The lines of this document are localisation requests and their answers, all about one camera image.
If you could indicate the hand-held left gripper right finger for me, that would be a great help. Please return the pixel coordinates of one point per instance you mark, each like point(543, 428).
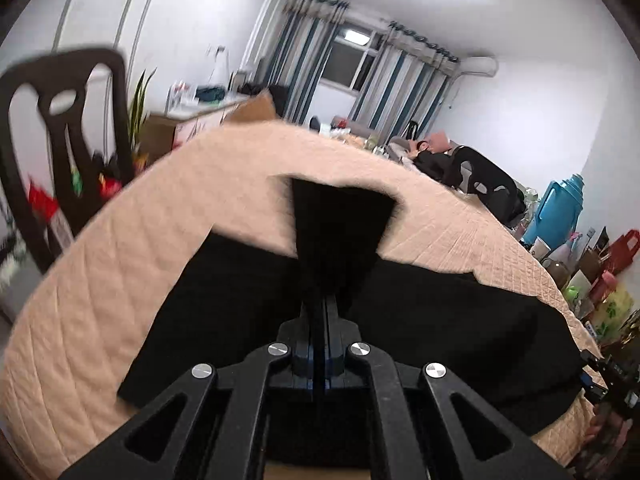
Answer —
point(340, 355)

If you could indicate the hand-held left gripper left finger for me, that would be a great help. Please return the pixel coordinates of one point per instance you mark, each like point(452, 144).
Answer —
point(310, 355)

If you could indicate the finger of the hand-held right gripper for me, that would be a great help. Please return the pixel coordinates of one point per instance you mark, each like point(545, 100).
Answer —
point(607, 396)
point(597, 364)

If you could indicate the black pants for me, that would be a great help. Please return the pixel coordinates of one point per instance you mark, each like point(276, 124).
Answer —
point(450, 320)

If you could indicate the green printed bag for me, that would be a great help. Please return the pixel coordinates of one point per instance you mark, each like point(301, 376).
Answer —
point(615, 310)

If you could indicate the red paper bag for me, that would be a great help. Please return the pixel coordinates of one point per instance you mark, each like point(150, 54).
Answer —
point(625, 252)

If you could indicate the white paper cup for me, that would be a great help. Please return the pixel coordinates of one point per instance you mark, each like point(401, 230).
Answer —
point(541, 249)

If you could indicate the blue thermos jug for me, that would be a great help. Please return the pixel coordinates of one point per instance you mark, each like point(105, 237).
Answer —
point(555, 210)

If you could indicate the peach quilted table cover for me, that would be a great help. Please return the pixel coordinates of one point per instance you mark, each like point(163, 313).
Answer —
point(150, 220)

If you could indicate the grey sofa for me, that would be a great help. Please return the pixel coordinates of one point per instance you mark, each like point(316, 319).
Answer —
point(370, 135)

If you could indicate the pink pillow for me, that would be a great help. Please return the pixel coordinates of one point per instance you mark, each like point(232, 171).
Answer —
point(441, 141)

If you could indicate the tan quilted cloth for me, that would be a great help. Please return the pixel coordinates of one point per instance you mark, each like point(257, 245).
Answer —
point(252, 109)

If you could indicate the black bag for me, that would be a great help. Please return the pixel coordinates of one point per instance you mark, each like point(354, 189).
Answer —
point(277, 97)

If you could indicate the red packet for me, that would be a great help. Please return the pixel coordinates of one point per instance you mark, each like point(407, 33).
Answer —
point(110, 186)
point(42, 200)

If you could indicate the white cabinet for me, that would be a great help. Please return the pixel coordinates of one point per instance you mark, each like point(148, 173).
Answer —
point(200, 115)

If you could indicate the cardboard box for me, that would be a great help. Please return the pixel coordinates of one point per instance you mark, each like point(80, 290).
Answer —
point(157, 135)

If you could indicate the blue bundle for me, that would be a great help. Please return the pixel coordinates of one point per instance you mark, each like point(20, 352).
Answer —
point(210, 95)

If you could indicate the blue striped curtain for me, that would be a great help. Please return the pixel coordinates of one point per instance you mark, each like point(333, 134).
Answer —
point(405, 80)
point(295, 55)

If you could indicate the window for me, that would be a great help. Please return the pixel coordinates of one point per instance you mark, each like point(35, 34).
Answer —
point(345, 60)

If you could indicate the green potted plant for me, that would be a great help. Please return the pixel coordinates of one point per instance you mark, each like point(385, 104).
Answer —
point(137, 110)

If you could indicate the white air conditioner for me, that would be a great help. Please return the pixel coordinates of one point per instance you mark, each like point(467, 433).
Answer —
point(477, 66)

